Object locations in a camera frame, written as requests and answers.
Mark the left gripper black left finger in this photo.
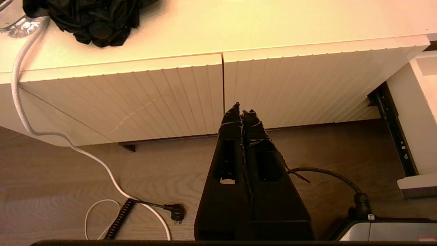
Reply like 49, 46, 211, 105
194, 102, 254, 241

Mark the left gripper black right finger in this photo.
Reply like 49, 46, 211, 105
242, 109, 315, 241

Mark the white pull-out drawer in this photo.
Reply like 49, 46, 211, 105
368, 51, 437, 199

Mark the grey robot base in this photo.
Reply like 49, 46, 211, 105
326, 214, 437, 242

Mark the white low cabinet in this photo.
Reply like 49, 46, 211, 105
0, 0, 437, 147

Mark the white ribbed cabinet front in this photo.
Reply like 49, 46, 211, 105
223, 35, 431, 129
19, 54, 224, 143

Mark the black cloth pile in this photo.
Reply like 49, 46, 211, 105
23, 0, 161, 48

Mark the clear glass vessel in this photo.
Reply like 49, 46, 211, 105
0, 0, 43, 37

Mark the black robot cable with connector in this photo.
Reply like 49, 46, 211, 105
288, 167, 373, 220

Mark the black coiled cable with plug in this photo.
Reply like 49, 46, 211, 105
103, 197, 186, 240

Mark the thin white cable loop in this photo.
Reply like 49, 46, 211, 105
84, 199, 122, 240

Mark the thick white cable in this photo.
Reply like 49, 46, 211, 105
11, 16, 171, 241

